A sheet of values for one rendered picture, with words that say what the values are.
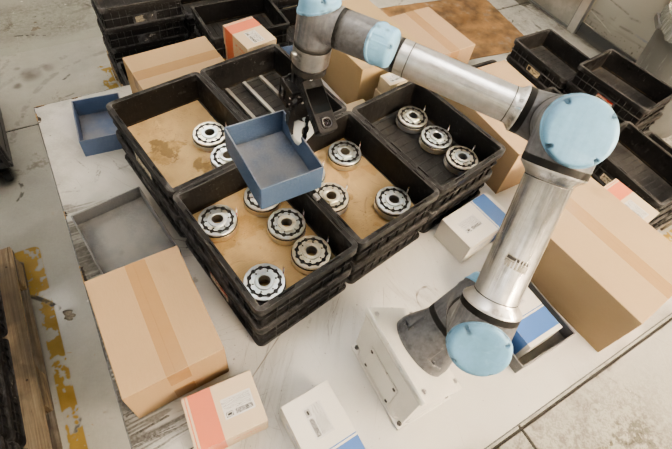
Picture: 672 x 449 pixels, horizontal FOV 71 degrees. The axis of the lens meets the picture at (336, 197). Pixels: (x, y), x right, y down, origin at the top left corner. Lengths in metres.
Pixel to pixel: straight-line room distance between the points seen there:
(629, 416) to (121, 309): 1.98
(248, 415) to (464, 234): 0.77
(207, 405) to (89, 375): 1.00
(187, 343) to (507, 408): 0.80
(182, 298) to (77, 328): 1.07
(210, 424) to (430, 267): 0.74
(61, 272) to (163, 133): 1.00
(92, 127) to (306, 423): 1.20
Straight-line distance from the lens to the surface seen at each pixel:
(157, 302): 1.18
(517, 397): 1.39
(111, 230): 1.51
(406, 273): 1.42
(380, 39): 0.86
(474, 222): 1.48
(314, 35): 0.90
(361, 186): 1.41
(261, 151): 1.14
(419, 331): 1.09
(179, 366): 1.12
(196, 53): 1.80
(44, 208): 2.58
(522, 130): 0.99
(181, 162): 1.46
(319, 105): 0.97
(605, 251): 1.47
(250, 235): 1.28
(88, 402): 2.08
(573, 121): 0.84
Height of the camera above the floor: 1.91
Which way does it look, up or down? 52 degrees down
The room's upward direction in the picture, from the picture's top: 10 degrees clockwise
